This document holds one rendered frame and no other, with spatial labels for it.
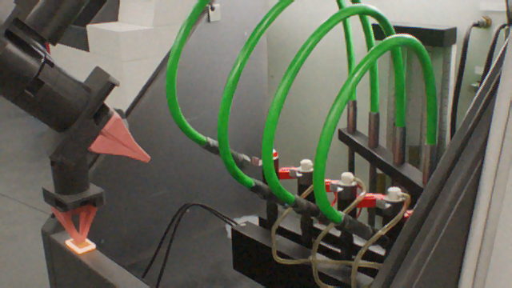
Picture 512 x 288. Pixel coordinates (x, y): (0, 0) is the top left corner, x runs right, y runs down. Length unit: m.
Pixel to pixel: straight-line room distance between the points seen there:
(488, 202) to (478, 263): 0.07
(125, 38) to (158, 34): 0.22
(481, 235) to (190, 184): 0.69
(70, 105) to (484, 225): 0.48
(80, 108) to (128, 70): 3.14
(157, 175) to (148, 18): 2.69
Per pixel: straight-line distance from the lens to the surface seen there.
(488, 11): 1.02
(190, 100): 1.24
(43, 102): 0.62
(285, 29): 1.31
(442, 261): 0.74
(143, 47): 3.79
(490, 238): 0.76
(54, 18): 0.61
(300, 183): 0.92
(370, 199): 0.88
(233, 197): 1.37
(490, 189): 0.75
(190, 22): 0.83
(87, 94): 0.64
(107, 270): 1.00
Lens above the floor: 1.43
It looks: 18 degrees down
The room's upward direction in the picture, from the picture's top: 2 degrees counter-clockwise
